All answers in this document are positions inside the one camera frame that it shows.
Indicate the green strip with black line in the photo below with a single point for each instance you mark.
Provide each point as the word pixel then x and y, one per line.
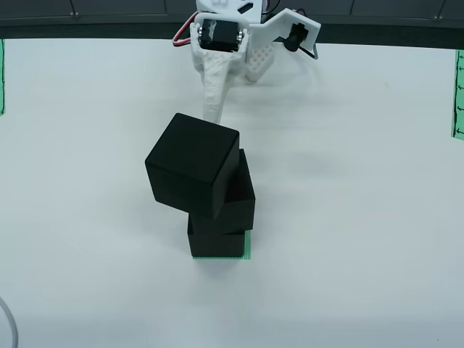
pixel 458 94
pixel 1 72

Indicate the green striped square marker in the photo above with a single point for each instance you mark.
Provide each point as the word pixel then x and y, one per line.
pixel 248 243

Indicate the grey cabinet fronts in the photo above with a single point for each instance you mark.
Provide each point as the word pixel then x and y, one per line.
pixel 108 7

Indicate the black cube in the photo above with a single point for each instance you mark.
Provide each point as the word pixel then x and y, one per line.
pixel 188 156
pixel 215 246
pixel 241 214

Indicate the wrist camera on white bracket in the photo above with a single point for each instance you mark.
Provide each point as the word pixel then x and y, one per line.
pixel 297 34

